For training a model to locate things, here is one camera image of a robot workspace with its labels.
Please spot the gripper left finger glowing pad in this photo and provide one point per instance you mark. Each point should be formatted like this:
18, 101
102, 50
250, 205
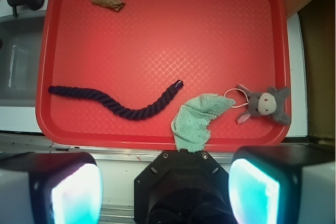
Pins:
50, 188

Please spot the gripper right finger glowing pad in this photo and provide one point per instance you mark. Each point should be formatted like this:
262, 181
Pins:
283, 184

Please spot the light blue terry cloth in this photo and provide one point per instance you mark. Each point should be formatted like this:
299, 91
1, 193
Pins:
190, 125

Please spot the grey plush donkey toy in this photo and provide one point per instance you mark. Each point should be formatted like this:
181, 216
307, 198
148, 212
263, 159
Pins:
270, 104

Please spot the grey metal sink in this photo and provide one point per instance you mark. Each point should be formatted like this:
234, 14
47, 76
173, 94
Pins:
20, 51

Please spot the red plastic tray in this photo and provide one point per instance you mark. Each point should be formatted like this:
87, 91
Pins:
135, 54

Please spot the brown wood piece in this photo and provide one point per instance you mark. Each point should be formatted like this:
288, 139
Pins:
115, 5

